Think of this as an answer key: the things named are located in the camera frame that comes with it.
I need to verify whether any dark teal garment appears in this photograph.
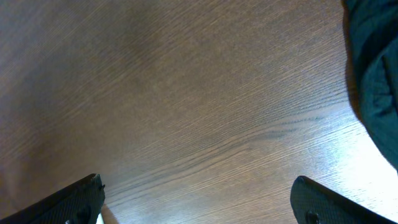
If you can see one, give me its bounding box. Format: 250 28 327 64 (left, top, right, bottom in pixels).
344 0 397 168

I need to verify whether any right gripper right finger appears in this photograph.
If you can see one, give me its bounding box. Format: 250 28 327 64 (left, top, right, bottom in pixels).
290 175 397 224

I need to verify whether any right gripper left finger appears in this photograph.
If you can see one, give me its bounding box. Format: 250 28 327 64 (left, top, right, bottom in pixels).
1 174 105 224

